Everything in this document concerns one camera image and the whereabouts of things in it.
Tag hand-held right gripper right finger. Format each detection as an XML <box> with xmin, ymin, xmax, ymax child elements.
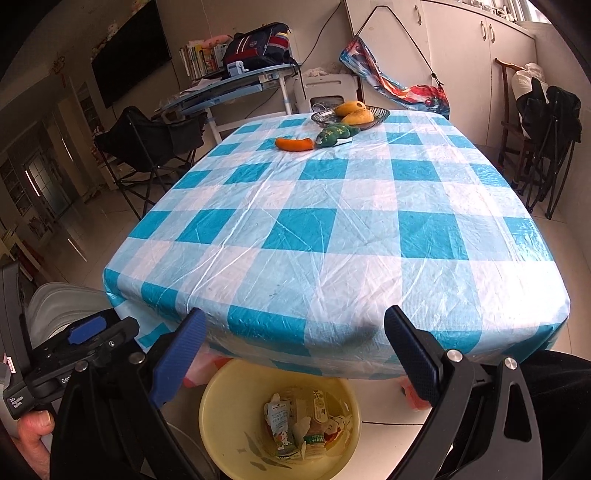
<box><xmin>383</xmin><ymin>305</ymin><xmax>543</xmax><ymax>480</ymax></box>

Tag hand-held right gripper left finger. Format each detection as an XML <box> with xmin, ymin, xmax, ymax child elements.
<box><xmin>48</xmin><ymin>307</ymin><xmax>220</xmax><ymax>480</ymax></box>

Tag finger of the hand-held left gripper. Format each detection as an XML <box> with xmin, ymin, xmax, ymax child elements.
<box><xmin>85</xmin><ymin>318</ymin><xmax>140</xmax><ymax>367</ymax></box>
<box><xmin>44</xmin><ymin>310</ymin><xmax>116</xmax><ymax>358</ymax></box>

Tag yellow plastic bin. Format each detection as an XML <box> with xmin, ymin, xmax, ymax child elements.
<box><xmin>198</xmin><ymin>359</ymin><xmax>362</xmax><ymax>480</ymax></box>

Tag green white drink carton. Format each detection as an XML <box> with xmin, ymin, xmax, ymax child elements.
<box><xmin>264</xmin><ymin>392</ymin><xmax>298</xmax><ymax>460</ymax></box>

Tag person's left hand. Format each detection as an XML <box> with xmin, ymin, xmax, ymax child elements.
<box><xmin>11</xmin><ymin>408</ymin><xmax>58</xmax><ymax>480</ymax></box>

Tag beige crumpled packet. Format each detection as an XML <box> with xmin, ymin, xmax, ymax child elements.
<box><xmin>295</xmin><ymin>388</ymin><xmax>331</xmax><ymax>425</ymax></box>

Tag blue white checkered tablecloth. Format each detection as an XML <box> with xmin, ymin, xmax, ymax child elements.
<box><xmin>102</xmin><ymin>110</ymin><xmax>572</xmax><ymax>381</ymax></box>

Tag person's dark trousers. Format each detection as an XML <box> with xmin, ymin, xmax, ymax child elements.
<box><xmin>522</xmin><ymin>348</ymin><xmax>591</xmax><ymax>480</ymax></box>

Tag black folding camp chair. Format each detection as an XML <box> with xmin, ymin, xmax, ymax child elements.
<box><xmin>95</xmin><ymin>106</ymin><xmax>208</xmax><ymax>220</ymax></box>

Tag green vegetable toy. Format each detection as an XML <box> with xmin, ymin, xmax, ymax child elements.
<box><xmin>315</xmin><ymin>124</ymin><xmax>361</xmax><ymax>148</ymax></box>

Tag orange carrot toy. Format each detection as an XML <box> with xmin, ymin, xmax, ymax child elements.
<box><xmin>276</xmin><ymin>137</ymin><xmax>315</xmax><ymax>152</ymax></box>

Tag dark fruit bowl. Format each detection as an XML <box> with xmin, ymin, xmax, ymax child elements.
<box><xmin>310</xmin><ymin>105</ymin><xmax>391</xmax><ymax>131</ymax></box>

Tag brown wooden chair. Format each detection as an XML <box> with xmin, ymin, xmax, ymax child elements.
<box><xmin>495</xmin><ymin>58</ymin><xmax>532</xmax><ymax>176</ymax></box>

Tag black folded chair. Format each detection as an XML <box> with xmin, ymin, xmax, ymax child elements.
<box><xmin>515</xmin><ymin>78</ymin><xmax>583</xmax><ymax>220</ymax></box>

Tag colourful printed cloth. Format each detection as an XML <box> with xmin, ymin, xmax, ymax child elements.
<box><xmin>339</xmin><ymin>37</ymin><xmax>451</xmax><ymax>121</ymax></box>

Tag blue study desk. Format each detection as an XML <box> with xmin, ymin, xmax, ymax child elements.
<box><xmin>159</xmin><ymin>65</ymin><xmax>301</xmax><ymax>144</ymax></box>

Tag white plastic stool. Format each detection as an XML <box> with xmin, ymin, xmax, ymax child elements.
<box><xmin>300</xmin><ymin>74</ymin><xmax>363</xmax><ymax>114</ymax></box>

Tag row of books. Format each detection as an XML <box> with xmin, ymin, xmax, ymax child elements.
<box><xmin>179</xmin><ymin>39</ymin><xmax>229</xmax><ymax>79</ymax></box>

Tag white plastic bag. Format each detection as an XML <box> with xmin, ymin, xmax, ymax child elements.
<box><xmin>510</xmin><ymin>62</ymin><xmax>548</xmax><ymax>97</ymax></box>

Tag dark blue backpack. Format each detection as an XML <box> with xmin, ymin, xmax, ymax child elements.
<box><xmin>223</xmin><ymin>22</ymin><xmax>298</xmax><ymax>70</ymax></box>

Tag black wall television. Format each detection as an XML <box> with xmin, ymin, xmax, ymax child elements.
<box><xmin>91</xmin><ymin>0</ymin><xmax>172</xmax><ymax>109</ymax></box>

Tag white wall cabinet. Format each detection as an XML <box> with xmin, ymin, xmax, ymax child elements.
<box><xmin>344</xmin><ymin>0</ymin><xmax>539</xmax><ymax>148</ymax></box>

